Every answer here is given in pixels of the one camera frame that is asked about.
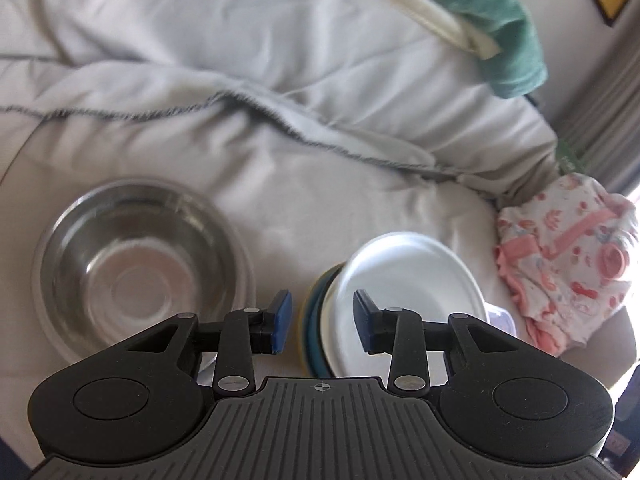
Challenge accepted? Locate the small green package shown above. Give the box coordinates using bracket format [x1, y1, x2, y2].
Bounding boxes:
[556, 140, 583, 173]

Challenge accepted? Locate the blue enamel bowl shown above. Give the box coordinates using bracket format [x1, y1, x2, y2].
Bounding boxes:
[306, 270, 341, 376]

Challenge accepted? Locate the light grey blanket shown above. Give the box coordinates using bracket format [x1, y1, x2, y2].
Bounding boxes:
[0, 0, 561, 376]

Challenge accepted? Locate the white printed paper bowl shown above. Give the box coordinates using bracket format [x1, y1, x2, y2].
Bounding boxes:
[322, 232, 490, 376]

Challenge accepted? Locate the grey curtain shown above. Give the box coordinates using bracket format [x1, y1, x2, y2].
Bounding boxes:
[555, 25, 640, 196]

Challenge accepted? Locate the grey chair cushion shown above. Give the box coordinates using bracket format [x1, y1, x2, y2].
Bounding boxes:
[562, 305, 640, 376]

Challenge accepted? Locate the pink floral clothing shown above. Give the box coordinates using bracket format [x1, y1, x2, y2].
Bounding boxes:
[495, 172, 640, 353]

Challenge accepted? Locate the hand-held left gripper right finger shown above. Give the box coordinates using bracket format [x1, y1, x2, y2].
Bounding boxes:
[352, 290, 526, 395]

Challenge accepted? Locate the stainless steel bowl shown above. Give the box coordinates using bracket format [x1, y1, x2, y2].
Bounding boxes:
[31, 177, 257, 366]

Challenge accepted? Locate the red plastic tray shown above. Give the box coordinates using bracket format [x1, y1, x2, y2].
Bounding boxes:
[486, 304, 517, 337]

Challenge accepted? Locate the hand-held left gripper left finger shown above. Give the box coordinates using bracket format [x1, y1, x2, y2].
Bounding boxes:
[120, 289, 293, 397]

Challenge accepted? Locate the green towel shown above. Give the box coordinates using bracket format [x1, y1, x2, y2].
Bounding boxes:
[405, 0, 548, 100]

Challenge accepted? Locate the cream cloth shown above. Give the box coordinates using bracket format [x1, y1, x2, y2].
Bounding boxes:
[357, 0, 501, 58]

